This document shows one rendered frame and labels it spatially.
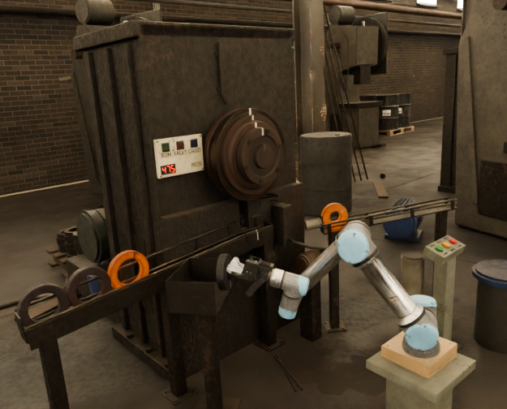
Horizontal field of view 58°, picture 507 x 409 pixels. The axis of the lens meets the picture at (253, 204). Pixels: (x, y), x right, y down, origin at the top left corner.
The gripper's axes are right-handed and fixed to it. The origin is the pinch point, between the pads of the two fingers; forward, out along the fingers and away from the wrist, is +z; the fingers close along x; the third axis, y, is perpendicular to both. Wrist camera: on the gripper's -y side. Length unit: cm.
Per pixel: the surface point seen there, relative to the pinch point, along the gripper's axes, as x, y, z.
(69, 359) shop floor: -29, -97, 85
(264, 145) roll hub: -48, 46, 3
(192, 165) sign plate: -38, 29, 34
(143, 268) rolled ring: -1.2, -12.0, 36.5
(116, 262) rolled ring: 8.5, -7.7, 44.7
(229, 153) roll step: -38, 40, 17
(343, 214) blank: -85, 11, -44
